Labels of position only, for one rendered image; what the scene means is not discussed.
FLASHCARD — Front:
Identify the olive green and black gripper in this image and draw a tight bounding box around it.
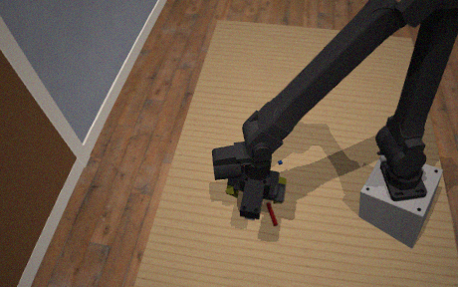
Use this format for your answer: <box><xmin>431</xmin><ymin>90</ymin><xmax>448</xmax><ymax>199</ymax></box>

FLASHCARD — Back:
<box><xmin>226</xmin><ymin>170</ymin><xmax>287</xmax><ymax>204</ymax></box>

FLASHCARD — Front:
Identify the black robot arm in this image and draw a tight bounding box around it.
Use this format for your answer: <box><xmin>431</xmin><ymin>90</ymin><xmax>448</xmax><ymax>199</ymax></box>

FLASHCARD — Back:
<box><xmin>212</xmin><ymin>0</ymin><xmax>458</xmax><ymax>220</ymax></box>

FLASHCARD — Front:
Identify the red rod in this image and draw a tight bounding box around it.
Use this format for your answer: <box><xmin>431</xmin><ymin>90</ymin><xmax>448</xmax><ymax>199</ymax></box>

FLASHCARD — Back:
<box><xmin>266</xmin><ymin>202</ymin><xmax>278</xmax><ymax>226</ymax></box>

